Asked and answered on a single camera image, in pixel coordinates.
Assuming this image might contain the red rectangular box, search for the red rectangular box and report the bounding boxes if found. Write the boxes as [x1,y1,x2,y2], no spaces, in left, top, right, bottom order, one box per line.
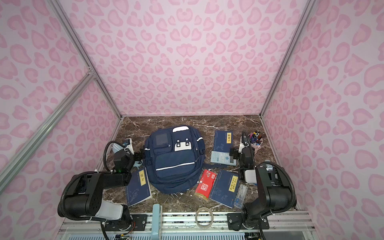
[195,170,217,201]

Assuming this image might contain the navy blue student backpack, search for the navy blue student backpack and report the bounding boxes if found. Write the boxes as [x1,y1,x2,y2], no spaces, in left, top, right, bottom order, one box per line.
[144,126,206,195]

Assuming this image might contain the teal ruler stand post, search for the teal ruler stand post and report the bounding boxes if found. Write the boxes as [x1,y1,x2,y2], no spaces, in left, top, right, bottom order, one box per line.
[151,204,163,240]

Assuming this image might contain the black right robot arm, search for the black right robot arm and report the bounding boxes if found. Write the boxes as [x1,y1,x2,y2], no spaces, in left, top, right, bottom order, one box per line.
[227,132,297,233]

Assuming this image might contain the light blue pencil pouch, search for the light blue pencil pouch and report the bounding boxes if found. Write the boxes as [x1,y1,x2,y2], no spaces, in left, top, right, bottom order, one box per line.
[133,160,143,169]

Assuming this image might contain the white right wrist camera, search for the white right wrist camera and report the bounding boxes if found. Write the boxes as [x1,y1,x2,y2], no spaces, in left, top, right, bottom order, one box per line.
[239,142,248,154]

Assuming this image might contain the light blue calculator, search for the light blue calculator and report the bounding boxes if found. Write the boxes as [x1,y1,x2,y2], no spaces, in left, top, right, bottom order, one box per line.
[211,151,237,166]

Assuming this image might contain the pink pen holder cup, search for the pink pen holder cup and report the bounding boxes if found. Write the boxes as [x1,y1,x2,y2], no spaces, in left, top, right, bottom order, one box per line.
[248,131,264,151]

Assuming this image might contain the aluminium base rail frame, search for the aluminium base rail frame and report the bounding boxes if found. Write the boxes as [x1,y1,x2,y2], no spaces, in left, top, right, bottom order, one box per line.
[56,211,319,240]

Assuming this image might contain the clear plastic pen case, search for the clear plastic pen case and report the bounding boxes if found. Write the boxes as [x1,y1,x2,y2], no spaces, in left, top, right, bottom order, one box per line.
[234,184,248,209]

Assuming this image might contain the blue book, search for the blue book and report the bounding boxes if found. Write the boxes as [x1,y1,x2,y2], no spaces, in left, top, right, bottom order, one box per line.
[213,131,233,153]
[126,168,152,207]
[210,170,240,209]

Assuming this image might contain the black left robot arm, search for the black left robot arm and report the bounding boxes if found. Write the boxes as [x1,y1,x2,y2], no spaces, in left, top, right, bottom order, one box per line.
[58,139,141,228]

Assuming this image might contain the clear tape roll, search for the clear tape roll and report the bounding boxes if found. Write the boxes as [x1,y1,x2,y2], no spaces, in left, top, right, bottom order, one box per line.
[195,207,214,229]

